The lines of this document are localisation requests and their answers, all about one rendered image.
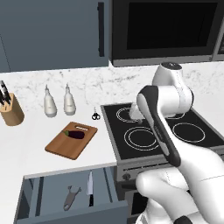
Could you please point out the wooden knife block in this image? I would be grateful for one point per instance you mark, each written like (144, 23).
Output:
(12, 113)

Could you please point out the grey peeler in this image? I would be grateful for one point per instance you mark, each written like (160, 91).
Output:
(71, 198)

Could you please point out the narrow blue-grey cupboard door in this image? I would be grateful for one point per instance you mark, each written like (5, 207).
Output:
(3, 58)

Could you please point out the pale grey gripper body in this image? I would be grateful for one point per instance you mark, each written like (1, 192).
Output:
(135, 112)

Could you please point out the purple eggplant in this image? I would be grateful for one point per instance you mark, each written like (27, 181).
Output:
(75, 134)

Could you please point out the blue-grey open drawer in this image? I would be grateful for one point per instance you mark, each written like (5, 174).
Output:
(58, 189)

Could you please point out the dark oven knob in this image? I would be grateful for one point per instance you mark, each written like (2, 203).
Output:
(126, 176)

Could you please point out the black microwave oven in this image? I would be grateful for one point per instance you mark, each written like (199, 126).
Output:
(169, 29)

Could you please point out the grey oven front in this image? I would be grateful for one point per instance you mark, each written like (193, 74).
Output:
(128, 172)

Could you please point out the wooden cutting board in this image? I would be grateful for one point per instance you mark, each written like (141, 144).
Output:
(65, 145)

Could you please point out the black electric hob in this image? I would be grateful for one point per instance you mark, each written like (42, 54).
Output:
(137, 140)

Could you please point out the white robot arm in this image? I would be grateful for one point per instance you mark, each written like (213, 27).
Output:
(186, 175)

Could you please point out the white bottle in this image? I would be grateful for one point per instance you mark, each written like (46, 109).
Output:
(69, 103)
(50, 105)

